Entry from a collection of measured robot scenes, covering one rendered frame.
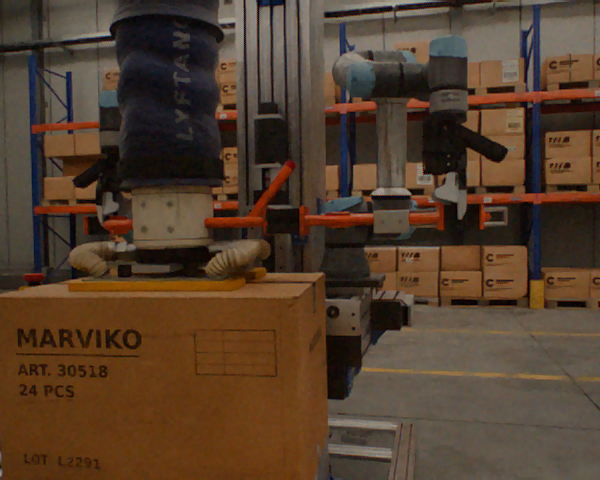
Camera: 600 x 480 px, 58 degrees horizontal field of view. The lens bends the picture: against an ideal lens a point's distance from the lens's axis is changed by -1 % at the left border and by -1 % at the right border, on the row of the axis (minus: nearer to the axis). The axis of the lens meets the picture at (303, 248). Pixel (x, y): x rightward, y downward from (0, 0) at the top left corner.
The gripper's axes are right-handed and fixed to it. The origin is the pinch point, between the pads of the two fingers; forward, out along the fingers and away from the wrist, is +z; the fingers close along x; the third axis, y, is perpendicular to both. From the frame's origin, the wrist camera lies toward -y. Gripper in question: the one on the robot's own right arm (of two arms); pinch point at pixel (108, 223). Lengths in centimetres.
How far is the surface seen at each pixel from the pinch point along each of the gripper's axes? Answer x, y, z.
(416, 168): 677, 118, -80
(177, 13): -37, 35, -40
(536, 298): 650, 281, 106
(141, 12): -38, 28, -40
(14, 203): 869, -677, -47
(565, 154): 663, 321, -94
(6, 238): 870, -698, 24
